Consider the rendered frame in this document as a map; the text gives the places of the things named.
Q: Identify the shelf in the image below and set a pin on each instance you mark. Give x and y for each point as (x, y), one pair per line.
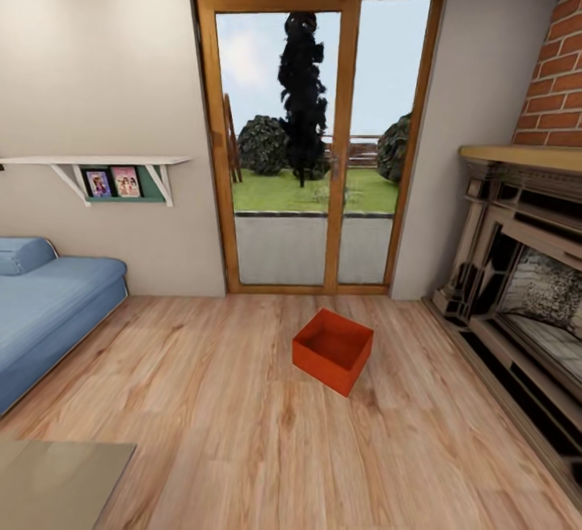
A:
(151, 169)

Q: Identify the storage box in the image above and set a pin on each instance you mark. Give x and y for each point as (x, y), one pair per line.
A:
(333, 349)

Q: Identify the door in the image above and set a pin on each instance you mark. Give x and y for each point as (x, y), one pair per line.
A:
(314, 109)

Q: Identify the sofa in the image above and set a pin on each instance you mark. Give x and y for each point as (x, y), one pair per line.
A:
(48, 305)

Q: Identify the coffee table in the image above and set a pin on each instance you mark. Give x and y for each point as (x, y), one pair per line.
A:
(48, 485)

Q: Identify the wood fireplace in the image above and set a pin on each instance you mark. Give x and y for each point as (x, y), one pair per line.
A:
(513, 305)

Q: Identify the picture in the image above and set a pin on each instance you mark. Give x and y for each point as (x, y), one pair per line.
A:
(125, 180)
(98, 182)

